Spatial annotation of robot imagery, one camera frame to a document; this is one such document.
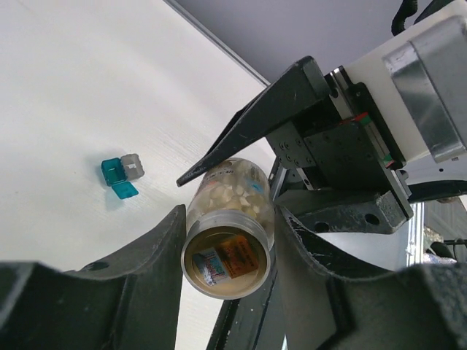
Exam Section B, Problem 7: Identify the clear pill bottle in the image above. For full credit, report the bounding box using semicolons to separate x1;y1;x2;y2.
181;158;274;300

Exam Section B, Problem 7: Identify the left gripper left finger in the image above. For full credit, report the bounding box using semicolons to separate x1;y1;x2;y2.
1;205;186;349

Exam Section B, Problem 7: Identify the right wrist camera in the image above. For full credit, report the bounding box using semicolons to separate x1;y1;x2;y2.
345;1;466;163

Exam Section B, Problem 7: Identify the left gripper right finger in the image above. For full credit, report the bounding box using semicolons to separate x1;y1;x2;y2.
275;207;466;349

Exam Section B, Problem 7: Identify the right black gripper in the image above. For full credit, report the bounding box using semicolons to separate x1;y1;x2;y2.
177;56;413;234

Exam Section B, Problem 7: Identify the teal pill box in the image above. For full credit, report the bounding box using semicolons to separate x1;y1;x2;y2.
101;157;139;200

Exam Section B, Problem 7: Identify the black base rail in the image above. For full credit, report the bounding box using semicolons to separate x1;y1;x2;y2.
207;283;287;349

